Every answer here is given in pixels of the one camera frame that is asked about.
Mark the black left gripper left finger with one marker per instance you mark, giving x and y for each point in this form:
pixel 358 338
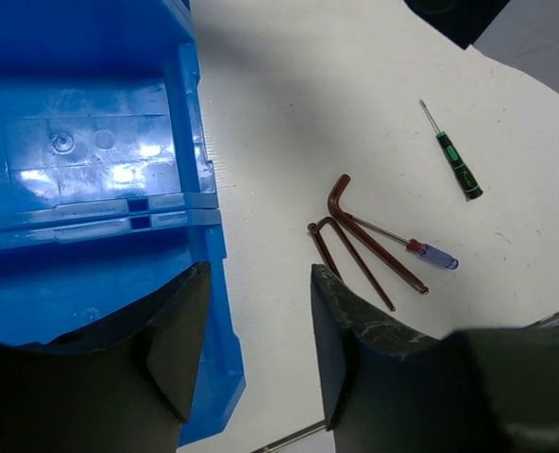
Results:
pixel 124 383

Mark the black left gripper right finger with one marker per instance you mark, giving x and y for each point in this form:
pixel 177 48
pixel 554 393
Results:
pixel 387 387

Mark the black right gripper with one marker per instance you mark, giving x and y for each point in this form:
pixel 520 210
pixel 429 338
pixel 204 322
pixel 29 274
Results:
pixel 461 21

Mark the blue red handled screwdriver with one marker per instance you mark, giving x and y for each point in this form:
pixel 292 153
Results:
pixel 424 251

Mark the black green precision screwdriver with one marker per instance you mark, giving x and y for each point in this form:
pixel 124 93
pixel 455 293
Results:
pixel 466 180

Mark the thin brown hex key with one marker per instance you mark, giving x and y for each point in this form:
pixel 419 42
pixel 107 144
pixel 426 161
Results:
pixel 358 259

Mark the thick brown hex key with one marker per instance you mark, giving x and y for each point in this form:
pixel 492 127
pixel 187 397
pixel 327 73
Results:
pixel 386 257

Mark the blue near storage bin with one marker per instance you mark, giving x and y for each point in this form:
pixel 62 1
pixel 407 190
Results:
pixel 57 279

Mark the blue storage bin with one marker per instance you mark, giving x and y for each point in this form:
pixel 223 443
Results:
pixel 57 279
pixel 98 101

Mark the long brown hex key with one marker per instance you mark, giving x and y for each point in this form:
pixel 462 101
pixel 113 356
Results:
pixel 323 248

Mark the blue far storage bin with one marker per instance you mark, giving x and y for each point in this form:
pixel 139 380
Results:
pixel 98 101

